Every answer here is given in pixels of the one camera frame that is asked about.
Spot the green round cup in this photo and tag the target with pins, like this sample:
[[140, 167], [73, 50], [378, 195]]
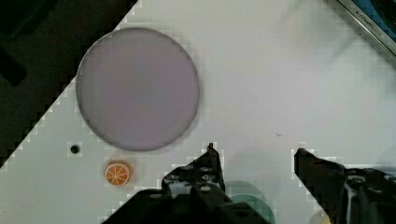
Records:
[[258, 204]]

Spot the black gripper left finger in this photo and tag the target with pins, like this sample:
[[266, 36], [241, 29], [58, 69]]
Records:
[[204, 170]]

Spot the orange slice toy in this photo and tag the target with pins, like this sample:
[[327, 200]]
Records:
[[118, 173]]

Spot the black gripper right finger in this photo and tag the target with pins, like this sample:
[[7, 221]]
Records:
[[347, 195]]

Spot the round lilac plate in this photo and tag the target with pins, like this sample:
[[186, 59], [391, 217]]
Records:
[[137, 89]]

